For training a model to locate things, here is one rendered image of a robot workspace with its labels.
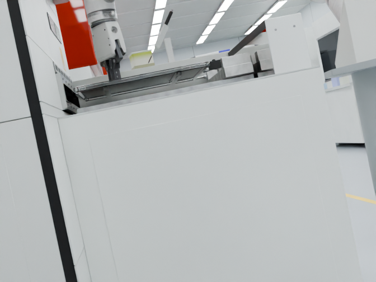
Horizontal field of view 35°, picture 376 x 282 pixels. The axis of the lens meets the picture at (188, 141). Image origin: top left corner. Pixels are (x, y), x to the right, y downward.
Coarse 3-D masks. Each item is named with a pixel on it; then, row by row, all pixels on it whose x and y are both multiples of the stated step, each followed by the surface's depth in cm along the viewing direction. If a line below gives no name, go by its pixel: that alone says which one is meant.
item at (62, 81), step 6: (60, 78) 151; (66, 78) 166; (60, 84) 151; (66, 84) 162; (72, 84) 182; (60, 90) 151; (66, 90) 173; (72, 90) 178; (60, 96) 151; (66, 102) 151; (78, 102) 195; (66, 108) 151; (72, 108) 166; (78, 108) 187; (72, 114) 177
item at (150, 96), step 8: (224, 80) 166; (232, 80) 166; (240, 80) 166; (184, 88) 165; (192, 88) 165; (200, 88) 165; (144, 96) 164; (152, 96) 164; (160, 96) 164; (104, 104) 163; (112, 104) 163; (120, 104) 163; (80, 112) 162
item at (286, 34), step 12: (276, 24) 146; (288, 24) 146; (300, 24) 146; (276, 36) 146; (288, 36) 146; (300, 36) 146; (276, 48) 146; (288, 48) 146; (300, 48) 146; (276, 60) 146; (288, 60) 146; (300, 60) 146; (276, 72) 146
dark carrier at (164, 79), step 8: (184, 72) 168; (192, 72) 174; (144, 80) 167; (152, 80) 172; (160, 80) 177; (168, 80) 183; (96, 88) 163; (112, 88) 173; (120, 88) 178; (128, 88) 184; (136, 88) 189; (88, 96) 182; (96, 96) 188
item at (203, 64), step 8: (192, 64) 159; (200, 64) 159; (152, 72) 158; (160, 72) 158; (168, 72) 159; (176, 72) 159; (112, 80) 157; (120, 80) 157; (128, 80) 158; (136, 80) 158; (80, 88) 156; (88, 88) 157
